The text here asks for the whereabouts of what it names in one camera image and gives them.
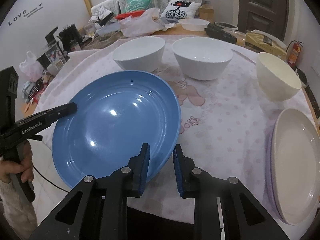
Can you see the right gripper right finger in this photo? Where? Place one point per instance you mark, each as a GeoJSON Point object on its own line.
{"type": "Point", "coordinates": [223, 208]}

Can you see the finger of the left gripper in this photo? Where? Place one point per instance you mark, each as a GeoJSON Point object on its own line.
{"type": "Point", "coordinates": [38, 122]}

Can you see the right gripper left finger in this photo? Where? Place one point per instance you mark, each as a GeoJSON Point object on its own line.
{"type": "Point", "coordinates": [97, 208]}

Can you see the blue plate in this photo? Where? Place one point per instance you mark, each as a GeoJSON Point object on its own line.
{"type": "Point", "coordinates": [116, 114]}

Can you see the large beige plate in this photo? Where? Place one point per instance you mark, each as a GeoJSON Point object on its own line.
{"type": "Point", "coordinates": [294, 160]}

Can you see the cream bowl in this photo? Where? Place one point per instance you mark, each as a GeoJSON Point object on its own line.
{"type": "Point", "coordinates": [276, 78]}

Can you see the person's left hand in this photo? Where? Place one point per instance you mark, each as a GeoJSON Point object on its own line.
{"type": "Point", "coordinates": [25, 167]}

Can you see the white bag on floor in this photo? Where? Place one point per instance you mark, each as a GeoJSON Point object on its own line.
{"type": "Point", "coordinates": [31, 67]}

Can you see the lavender plate underneath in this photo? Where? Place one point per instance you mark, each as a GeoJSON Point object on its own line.
{"type": "Point", "coordinates": [268, 172]}

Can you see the black kettle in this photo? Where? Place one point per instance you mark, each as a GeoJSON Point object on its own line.
{"type": "Point", "coordinates": [69, 34]}

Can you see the black white pillow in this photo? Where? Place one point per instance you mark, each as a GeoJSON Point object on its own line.
{"type": "Point", "coordinates": [101, 17]}

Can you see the red lid container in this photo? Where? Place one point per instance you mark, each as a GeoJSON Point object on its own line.
{"type": "Point", "coordinates": [128, 14]}

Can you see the teal pillow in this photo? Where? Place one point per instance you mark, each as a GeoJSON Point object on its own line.
{"type": "Point", "coordinates": [135, 5]}

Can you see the white plastic bag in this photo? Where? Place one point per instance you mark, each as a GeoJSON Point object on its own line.
{"type": "Point", "coordinates": [146, 24]}

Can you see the red fire extinguisher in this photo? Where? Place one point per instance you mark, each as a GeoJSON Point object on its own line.
{"type": "Point", "coordinates": [293, 52]}

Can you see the tree print pillow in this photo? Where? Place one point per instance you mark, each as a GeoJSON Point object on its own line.
{"type": "Point", "coordinates": [178, 9]}

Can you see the gold paper bag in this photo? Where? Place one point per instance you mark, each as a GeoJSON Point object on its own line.
{"type": "Point", "coordinates": [260, 41]}

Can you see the white plastic container bowl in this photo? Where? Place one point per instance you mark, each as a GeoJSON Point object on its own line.
{"type": "Point", "coordinates": [193, 24]}

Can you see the black folded bag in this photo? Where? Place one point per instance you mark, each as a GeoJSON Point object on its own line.
{"type": "Point", "coordinates": [218, 33]}

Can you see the grey trash bin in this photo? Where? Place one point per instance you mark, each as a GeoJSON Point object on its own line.
{"type": "Point", "coordinates": [225, 25]}

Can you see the wooden sofa armrest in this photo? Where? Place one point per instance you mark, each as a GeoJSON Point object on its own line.
{"type": "Point", "coordinates": [206, 12]}

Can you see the dark entrance door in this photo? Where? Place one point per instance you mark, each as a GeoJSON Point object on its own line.
{"type": "Point", "coordinates": [269, 16]}

